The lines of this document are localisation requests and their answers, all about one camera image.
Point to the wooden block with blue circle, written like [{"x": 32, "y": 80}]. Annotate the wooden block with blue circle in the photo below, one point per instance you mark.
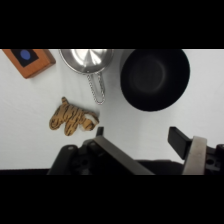
[{"x": 33, "y": 65}]

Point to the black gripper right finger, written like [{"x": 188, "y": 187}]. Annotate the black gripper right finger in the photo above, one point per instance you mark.
[{"x": 195, "y": 156}]

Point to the black bowl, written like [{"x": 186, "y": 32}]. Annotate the black bowl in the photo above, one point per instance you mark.
[{"x": 155, "y": 80}]

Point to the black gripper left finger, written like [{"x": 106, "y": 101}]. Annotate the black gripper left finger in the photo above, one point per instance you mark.
[{"x": 115, "y": 153}]

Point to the tiger striped plush toy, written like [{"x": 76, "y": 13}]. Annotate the tiger striped plush toy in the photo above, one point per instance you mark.
[{"x": 70, "y": 118}]

